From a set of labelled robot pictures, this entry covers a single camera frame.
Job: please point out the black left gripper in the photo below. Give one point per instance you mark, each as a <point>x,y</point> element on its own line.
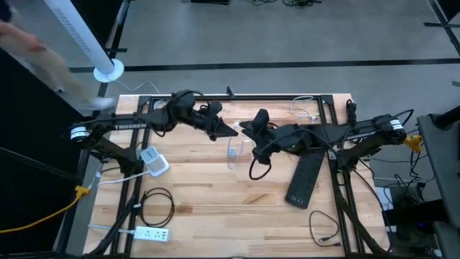
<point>205,122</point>

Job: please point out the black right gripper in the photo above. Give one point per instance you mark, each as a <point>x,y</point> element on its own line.
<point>267,144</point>

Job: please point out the white tower power strip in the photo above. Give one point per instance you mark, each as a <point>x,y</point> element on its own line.
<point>154,162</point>

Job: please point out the long black power strip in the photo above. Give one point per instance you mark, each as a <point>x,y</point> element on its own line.
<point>305,180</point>

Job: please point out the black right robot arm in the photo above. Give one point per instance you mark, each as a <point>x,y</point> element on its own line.
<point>359,131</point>

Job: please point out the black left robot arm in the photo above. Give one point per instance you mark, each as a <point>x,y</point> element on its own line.
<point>133,124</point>

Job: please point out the white paper sheet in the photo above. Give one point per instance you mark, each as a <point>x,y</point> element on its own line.
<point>384,199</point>

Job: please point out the yellow plug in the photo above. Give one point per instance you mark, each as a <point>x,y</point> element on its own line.
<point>413,142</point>

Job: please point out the black curtain partition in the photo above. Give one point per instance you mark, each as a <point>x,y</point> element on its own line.
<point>32,162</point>
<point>93,18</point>

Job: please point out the black floor equipment box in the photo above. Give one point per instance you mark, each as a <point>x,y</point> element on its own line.
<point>413,216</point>

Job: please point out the person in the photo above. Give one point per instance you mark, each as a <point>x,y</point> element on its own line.
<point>36,54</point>

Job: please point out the black stand leg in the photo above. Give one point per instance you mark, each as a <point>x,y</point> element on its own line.
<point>442,24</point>

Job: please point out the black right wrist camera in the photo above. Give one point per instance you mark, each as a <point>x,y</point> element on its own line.
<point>261,117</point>

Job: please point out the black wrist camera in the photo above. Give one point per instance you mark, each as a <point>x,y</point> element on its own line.
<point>261,117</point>
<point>214,107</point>

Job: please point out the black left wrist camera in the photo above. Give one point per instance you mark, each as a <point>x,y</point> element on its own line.
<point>214,107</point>

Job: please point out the small black frame mount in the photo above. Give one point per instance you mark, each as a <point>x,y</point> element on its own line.
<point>230,93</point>

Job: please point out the grey metal bracket plate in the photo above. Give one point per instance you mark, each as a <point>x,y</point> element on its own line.
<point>332,155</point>

